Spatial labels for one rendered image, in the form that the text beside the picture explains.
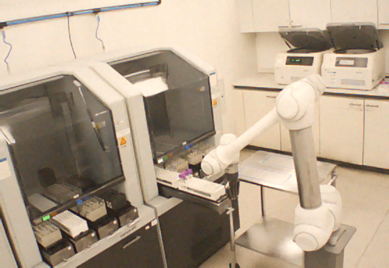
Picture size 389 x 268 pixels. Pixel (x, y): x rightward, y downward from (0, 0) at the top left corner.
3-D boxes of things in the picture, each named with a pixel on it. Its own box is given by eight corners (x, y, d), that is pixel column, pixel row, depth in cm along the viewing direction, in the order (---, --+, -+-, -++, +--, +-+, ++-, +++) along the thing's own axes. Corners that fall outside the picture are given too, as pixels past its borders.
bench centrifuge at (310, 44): (274, 85, 437) (269, 30, 418) (298, 74, 478) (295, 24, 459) (317, 88, 398) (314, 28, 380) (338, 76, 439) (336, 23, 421)
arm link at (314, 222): (337, 234, 171) (324, 261, 154) (305, 231, 181) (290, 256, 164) (317, 77, 155) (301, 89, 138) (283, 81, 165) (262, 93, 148)
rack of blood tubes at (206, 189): (178, 190, 234) (176, 182, 232) (189, 184, 241) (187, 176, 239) (215, 202, 214) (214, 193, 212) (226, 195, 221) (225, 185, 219)
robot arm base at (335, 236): (350, 225, 189) (351, 216, 188) (334, 247, 174) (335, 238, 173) (319, 216, 202) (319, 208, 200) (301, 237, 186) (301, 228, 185)
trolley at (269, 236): (228, 271, 270) (219, 173, 247) (262, 239, 302) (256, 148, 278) (310, 305, 225) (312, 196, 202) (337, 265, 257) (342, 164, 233)
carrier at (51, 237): (60, 236, 193) (58, 227, 191) (62, 237, 192) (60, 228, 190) (42, 246, 185) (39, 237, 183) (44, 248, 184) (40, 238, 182)
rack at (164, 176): (145, 179, 255) (143, 171, 253) (155, 173, 262) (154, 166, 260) (176, 189, 235) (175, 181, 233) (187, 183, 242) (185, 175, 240)
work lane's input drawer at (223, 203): (141, 188, 258) (139, 176, 255) (155, 180, 267) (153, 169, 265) (225, 217, 209) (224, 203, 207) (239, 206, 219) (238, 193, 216)
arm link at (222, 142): (226, 156, 211) (214, 165, 201) (224, 130, 206) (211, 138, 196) (244, 158, 204) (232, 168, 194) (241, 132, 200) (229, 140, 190)
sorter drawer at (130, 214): (62, 197, 257) (60, 186, 255) (78, 189, 267) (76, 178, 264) (126, 230, 208) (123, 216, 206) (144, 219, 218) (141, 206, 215)
